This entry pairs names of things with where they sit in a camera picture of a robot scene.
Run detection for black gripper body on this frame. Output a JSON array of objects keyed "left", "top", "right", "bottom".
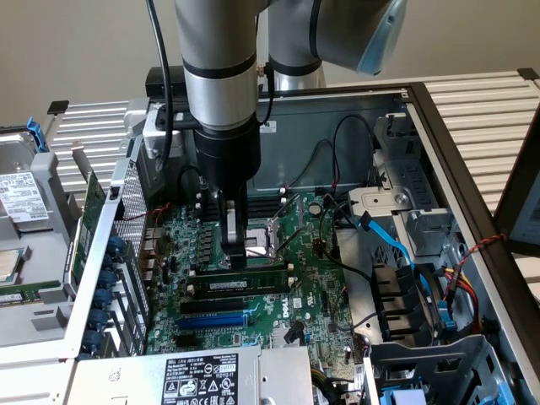
[{"left": 193, "top": 120, "right": 262, "bottom": 194}]

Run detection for green RAM stick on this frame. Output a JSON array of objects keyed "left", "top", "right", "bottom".
[
  {"left": 0, "top": 280, "right": 67, "bottom": 307},
  {"left": 186, "top": 268, "right": 291, "bottom": 297}
]

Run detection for RAM slot white clips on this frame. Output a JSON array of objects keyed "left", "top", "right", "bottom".
[
  {"left": 194, "top": 197, "right": 289, "bottom": 217},
  {"left": 194, "top": 188, "right": 289, "bottom": 206},
  {"left": 186, "top": 276, "right": 297, "bottom": 301}
]

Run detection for CPU socket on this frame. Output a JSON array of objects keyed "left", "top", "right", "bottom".
[{"left": 247, "top": 225, "right": 282, "bottom": 269}]

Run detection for long black expansion slot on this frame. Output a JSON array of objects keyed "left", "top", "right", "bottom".
[{"left": 180, "top": 297, "right": 245, "bottom": 316}]

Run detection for silver socket cover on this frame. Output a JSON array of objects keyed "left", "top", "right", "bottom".
[{"left": 269, "top": 192, "right": 305, "bottom": 254}]

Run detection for open PC case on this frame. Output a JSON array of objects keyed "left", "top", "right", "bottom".
[{"left": 62, "top": 82, "right": 540, "bottom": 405}]

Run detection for blue expansion slot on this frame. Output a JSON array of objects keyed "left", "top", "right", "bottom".
[{"left": 176, "top": 314, "right": 248, "bottom": 332}]

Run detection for green motherboard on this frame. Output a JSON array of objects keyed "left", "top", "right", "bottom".
[{"left": 145, "top": 190, "right": 370, "bottom": 381}]

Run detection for black box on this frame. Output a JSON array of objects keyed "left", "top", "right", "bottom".
[{"left": 145, "top": 66, "right": 186, "bottom": 100}]

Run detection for blue expansion card clip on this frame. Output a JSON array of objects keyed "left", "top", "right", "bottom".
[
  {"left": 100, "top": 267, "right": 119, "bottom": 292},
  {"left": 82, "top": 329, "right": 105, "bottom": 354},
  {"left": 105, "top": 234, "right": 126, "bottom": 265},
  {"left": 93, "top": 288, "right": 114, "bottom": 311},
  {"left": 89, "top": 308, "right": 110, "bottom": 332}
]

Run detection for green graphics card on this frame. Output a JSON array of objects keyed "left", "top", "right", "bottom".
[{"left": 62, "top": 138, "right": 109, "bottom": 296}]

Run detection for black plastic fan shroud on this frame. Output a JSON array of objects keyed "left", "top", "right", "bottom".
[{"left": 370, "top": 261, "right": 444, "bottom": 343}]

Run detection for silver power supply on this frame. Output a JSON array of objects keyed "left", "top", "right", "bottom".
[{"left": 62, "top": 343, "right": 313, "bottom": 405}]

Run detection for silver disk bay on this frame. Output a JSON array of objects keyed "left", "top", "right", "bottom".
[{"left": 348, "top": 112, "right": 461, "bottom": 258}]

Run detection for grey parts rack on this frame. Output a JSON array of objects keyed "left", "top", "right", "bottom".
[{"left": 0, "top": 121, "right": 85, "bottom": 351}]

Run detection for silver hard disk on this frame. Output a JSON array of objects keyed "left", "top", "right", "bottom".
[{"left": 0, "top": 130, "right": 56, "bottom": 233}]

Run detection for blue drive caddy tab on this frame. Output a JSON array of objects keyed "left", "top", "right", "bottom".
[
  {"left": 491, "top": 377, "right": 518, "bottom": 405},
  {"left": 381, "top": 387, "right": 427, "bottom": 405}
]

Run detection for silver CPU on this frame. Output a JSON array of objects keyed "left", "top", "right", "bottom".
[{"left": 0, "top": 247, "right": 22, "bottom": 286}]

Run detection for dark grey disk bay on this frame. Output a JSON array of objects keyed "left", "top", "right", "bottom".
[{"left": 364, "top": 332, "right": 520, "bottom": 405}]

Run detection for dark framed panel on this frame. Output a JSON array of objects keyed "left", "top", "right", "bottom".
[{"left": 492, "top": 121, "right": 540, "bottom": 307}]

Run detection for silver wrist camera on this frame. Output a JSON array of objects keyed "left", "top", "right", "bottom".
[{"left": 142, "top": 105, "right": 199, "bottom": 160}]

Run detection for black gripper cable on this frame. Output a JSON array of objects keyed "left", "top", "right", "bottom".
[{"left": 255, "top": 62, "right": 278, "bottom": 126}]

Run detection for red black twisted wire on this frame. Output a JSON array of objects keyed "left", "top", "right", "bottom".
[
  {"left": 453, "top": 233, "right": 507, "bottom": 271},
  {"left": 141, "top": 202, "right": 174, "bottom": 231}
]

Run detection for black camera cable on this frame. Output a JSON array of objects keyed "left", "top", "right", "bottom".
[{"left": 145, "top": 0, "right": 175, "bottom": 170}]

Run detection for thick black wire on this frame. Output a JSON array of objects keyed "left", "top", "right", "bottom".
[{"left": 318, "top": 197, "right": 375, "bottom": 282}]

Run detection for blue flat data wire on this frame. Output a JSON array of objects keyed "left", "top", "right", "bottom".
[{"left": 356, "top": 212, "right": 456, "bottom": 337}]

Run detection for blue plastic handle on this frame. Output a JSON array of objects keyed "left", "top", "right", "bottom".
[{"left": 25, "top": 116, "right": 47, "bottom": 155}]

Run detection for yellow power wire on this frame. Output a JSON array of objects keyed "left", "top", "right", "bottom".
[{"left": 442, "top": 267, "right": 476, "bottom": 289}]

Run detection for red power wire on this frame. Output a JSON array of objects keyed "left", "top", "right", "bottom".
[{"left": 453, "top": 280, "right": 483, "bottom": 334}]

